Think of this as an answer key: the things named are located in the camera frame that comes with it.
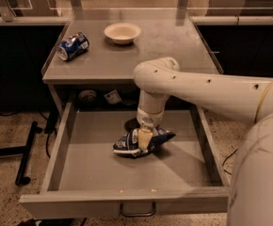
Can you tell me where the blue chip bag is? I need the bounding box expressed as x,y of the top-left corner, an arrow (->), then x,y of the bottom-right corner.
113,127 -> 176,158

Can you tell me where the black cable on floor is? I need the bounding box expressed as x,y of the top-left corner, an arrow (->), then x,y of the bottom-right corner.
221,147 -> 240,177

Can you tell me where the black object with white label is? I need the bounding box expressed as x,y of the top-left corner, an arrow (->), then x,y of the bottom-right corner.
104,89 -> 138,107

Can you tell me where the black stand leg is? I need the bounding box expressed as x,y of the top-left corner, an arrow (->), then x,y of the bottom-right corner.
0,121 -> 42,186

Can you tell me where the blue soda can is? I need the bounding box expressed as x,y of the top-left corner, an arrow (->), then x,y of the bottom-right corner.
57,32 -> 89,61

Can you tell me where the white bowl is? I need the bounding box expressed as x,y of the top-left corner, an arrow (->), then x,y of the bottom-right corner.
104,23 -> 141,45

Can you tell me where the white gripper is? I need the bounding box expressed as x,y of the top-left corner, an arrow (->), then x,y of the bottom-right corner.
136,90 -> 167,151

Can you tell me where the dark round object under table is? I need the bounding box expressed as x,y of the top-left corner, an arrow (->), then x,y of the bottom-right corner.
78,89 -> 97,105

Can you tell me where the open grey top drawer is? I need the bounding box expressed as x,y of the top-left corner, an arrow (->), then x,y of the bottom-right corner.
20,104 -> 229,219

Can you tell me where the grey cabinet table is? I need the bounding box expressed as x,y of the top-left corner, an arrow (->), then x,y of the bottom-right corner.
41,8 -> 225,118

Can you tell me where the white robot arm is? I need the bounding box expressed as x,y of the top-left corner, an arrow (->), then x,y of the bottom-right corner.
134,57 -> 273,226

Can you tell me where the metal drawer handle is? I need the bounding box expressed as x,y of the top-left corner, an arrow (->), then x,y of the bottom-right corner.
120,202 -> 156,218

